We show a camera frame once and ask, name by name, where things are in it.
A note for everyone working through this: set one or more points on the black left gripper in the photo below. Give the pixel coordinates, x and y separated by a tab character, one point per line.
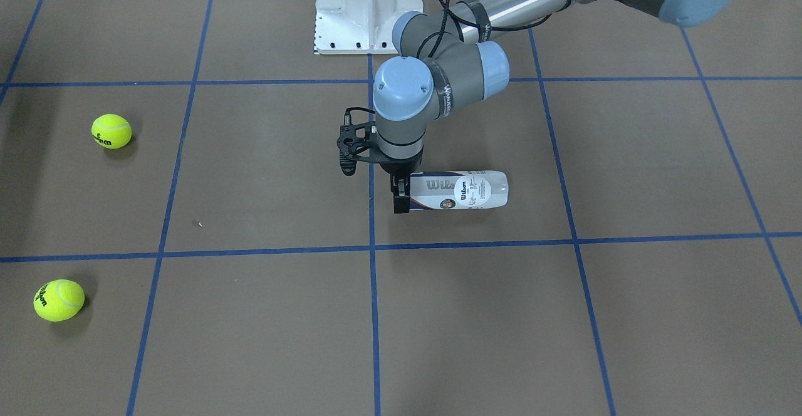
400	168

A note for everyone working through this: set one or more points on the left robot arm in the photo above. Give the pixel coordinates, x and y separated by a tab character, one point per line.
450	60

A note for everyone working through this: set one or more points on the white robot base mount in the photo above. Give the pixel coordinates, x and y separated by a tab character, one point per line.
358	27

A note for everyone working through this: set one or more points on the yellow tennis ball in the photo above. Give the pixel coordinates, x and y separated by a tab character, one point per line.
58	300
111	131

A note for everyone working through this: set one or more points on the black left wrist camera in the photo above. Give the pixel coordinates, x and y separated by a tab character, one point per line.
355	141

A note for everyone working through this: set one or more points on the white Wilson tennis ball can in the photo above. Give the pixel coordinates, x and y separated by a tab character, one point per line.
458	190

